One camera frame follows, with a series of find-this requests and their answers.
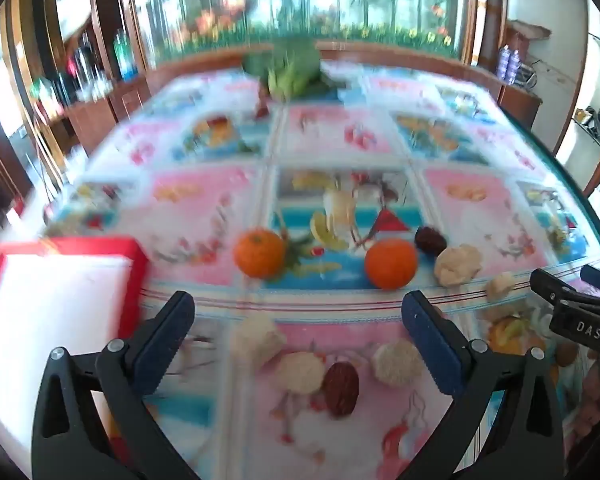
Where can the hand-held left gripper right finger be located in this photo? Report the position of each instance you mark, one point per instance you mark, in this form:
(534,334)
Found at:
(426,342)

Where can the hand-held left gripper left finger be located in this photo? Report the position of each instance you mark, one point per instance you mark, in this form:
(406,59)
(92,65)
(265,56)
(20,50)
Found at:
(165,342)

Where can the beige puffed rice cake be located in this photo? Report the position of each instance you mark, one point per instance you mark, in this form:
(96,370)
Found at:
(457,265)
(500,286)
(257,340)
(300,373)
(397,364)

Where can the plain round orange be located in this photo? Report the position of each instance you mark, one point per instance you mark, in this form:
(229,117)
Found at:
(391,266)

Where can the dark red date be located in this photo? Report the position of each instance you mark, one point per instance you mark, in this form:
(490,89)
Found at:
(341,390)
(430,241)

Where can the red box with white inside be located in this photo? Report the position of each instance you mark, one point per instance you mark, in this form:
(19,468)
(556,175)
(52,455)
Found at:
(55,305)

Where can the orange with green stem end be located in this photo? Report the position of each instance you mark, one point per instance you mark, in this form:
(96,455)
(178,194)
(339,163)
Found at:
(260,257)

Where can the fruit printed tablecloth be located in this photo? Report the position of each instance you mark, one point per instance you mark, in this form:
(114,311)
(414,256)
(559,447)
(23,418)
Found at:
(190,220)

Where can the dark shoes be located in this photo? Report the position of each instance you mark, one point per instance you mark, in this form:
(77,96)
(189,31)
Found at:
(594,122)

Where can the purple bottle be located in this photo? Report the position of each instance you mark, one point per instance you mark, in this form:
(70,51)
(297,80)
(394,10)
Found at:
(515,65)
(503,63)

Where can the wooden display shelf unit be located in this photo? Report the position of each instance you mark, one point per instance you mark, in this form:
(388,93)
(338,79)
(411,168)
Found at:
(100,120)

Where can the green packet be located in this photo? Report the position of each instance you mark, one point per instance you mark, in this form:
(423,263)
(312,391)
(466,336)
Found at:
(44,94)

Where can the green bottle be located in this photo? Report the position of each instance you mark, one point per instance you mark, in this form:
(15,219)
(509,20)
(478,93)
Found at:
(125,57)

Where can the green bok choy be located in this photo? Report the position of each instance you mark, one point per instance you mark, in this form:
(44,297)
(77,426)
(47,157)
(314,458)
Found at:
(290,67)

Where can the flower painted glass partition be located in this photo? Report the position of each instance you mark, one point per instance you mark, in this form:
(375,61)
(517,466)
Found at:
(330,5)

